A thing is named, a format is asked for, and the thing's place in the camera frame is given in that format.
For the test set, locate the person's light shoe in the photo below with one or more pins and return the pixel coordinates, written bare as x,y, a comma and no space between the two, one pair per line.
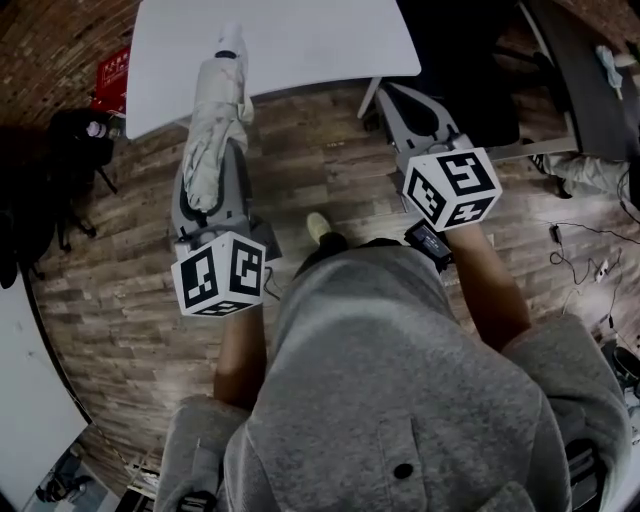
317,226

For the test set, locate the person's grey sweater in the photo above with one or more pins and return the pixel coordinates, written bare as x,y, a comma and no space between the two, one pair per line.
390,390

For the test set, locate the red sign board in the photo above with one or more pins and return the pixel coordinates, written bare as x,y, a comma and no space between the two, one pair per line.
112,80

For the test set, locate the black bag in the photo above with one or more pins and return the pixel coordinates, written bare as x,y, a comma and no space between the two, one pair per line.
65,165

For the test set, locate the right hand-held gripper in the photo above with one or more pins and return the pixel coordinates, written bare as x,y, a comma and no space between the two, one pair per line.
455,185

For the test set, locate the person's left forearm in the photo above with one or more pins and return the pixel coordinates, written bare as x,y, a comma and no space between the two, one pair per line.
240,360

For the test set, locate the white panel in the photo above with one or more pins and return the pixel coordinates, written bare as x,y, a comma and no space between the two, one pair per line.
30,400

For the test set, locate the beige umbrella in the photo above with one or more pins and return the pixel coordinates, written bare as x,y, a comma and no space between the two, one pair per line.
215,115

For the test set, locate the person's right forearm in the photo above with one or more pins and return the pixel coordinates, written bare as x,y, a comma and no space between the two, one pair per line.
490,290

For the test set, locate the white power strip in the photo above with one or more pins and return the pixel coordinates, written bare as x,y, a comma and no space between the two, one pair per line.
601,269

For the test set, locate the light blue face mask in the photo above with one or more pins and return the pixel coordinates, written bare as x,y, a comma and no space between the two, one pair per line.
611,70

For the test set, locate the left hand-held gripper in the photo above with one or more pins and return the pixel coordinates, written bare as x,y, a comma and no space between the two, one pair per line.
220,277

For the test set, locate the white table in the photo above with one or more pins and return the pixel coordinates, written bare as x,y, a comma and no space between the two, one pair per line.
310,45

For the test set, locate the black office chair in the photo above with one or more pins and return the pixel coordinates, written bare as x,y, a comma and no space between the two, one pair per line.
460,75

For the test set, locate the dark grey desk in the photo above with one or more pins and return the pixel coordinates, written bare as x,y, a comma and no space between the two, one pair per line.
590,85

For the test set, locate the person's black trousers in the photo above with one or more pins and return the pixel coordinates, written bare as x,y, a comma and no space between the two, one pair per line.
330,247

